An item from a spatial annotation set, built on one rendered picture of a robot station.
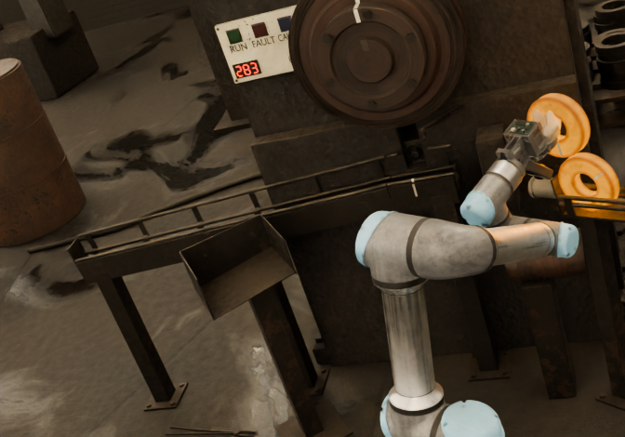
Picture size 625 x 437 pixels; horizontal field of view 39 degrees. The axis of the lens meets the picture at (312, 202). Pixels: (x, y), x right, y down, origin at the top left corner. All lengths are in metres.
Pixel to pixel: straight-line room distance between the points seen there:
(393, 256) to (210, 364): 1.77
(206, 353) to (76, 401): 0.52
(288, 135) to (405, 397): 1.06
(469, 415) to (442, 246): 0.39
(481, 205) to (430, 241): 0.34
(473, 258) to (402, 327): 0.22
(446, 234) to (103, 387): 2.14
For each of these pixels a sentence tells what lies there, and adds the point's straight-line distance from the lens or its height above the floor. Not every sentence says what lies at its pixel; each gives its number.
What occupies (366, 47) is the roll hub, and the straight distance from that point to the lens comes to 2.28.
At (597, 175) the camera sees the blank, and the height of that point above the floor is 0.74.
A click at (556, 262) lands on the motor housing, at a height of 0.48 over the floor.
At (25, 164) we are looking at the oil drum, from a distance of 4.94.
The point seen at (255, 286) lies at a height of 0.60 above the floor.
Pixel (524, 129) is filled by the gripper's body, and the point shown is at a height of 0.97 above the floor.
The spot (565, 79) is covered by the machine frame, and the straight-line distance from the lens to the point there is 2.52.
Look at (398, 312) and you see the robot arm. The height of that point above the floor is 0.84.
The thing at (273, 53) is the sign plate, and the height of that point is 1.12.
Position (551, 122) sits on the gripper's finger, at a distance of 2.13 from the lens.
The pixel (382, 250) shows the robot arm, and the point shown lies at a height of 0.98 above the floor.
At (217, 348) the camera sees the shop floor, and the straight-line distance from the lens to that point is 3.44.
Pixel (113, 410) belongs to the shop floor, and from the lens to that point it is 3.40.
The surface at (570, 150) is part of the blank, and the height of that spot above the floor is 0.85.
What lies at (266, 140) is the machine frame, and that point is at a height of 0.87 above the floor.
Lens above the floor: 1.84
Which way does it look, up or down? 26 degrees down
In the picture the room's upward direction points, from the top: 19 degrees counter-clockwise
